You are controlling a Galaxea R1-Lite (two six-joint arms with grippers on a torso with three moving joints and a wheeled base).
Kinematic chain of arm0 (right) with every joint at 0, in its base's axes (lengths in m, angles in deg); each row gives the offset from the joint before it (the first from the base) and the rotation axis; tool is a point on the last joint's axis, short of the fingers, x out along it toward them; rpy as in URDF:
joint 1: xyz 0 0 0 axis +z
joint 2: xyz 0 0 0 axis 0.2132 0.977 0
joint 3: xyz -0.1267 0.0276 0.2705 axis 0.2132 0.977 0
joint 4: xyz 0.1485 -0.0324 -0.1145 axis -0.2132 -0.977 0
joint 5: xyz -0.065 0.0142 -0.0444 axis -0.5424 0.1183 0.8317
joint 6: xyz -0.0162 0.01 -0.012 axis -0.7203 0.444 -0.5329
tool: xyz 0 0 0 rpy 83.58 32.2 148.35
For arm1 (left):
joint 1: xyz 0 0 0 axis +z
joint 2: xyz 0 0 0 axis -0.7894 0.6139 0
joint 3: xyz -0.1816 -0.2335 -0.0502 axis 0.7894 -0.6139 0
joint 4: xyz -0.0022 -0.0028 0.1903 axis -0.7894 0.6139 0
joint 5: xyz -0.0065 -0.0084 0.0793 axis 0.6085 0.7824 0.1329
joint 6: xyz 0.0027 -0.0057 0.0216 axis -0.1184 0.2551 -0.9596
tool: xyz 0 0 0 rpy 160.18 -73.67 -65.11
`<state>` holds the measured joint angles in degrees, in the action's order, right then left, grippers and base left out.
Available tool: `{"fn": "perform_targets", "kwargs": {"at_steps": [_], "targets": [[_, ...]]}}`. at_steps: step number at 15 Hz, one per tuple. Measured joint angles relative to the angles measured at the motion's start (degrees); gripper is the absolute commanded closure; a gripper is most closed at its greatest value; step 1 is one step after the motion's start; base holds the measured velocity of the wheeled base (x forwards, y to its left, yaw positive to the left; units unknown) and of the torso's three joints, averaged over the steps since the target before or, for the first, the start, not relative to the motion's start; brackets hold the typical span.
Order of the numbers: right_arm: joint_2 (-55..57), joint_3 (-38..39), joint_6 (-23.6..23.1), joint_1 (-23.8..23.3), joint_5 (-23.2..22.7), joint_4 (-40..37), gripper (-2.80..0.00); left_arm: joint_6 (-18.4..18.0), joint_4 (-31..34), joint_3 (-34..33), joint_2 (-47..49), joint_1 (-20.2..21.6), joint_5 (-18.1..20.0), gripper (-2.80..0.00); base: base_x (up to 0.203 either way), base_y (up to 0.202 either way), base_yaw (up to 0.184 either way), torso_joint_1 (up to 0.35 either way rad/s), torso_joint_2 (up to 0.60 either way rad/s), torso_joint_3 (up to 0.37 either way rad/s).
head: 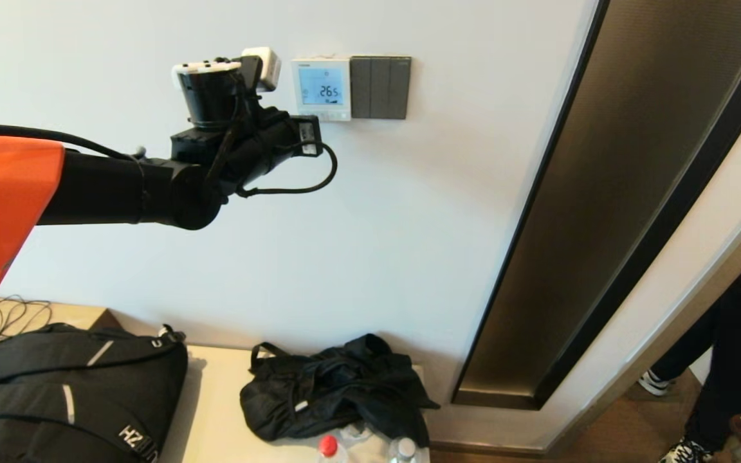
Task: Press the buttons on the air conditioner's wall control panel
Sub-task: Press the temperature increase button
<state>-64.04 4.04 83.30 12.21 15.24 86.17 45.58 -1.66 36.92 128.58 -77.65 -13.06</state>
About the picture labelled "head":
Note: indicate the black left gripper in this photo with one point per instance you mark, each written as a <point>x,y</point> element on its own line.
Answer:
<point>267,148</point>

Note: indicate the white wall thermostat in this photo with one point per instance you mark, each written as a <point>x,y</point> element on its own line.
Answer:
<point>322,87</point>

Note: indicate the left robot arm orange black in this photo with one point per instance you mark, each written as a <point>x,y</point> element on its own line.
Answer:
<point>100,186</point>

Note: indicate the black cloth bag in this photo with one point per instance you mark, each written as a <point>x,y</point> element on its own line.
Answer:
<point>332,392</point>

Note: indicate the light wooden desk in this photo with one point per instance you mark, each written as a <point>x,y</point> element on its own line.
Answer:
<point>74,316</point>

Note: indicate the red cap water bottle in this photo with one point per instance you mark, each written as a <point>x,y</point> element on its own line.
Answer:
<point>329,445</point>

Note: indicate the black backpack grey stripes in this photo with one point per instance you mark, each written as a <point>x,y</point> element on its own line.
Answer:
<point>55,399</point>

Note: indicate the grey cap clear water bottle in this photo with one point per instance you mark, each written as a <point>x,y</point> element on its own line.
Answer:
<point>404,450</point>

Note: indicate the white black laced sneaker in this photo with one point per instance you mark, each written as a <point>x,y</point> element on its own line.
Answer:
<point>653,384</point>
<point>686,451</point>

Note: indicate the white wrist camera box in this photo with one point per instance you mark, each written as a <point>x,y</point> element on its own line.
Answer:
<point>269,67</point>

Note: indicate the dark grey switch panel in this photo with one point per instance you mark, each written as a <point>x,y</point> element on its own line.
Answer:
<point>380,88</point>

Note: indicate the bronze glass panel black frame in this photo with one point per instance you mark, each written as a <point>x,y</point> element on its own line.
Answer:
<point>602,193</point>

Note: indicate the grey door frame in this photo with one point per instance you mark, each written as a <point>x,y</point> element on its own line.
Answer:
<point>679,315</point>

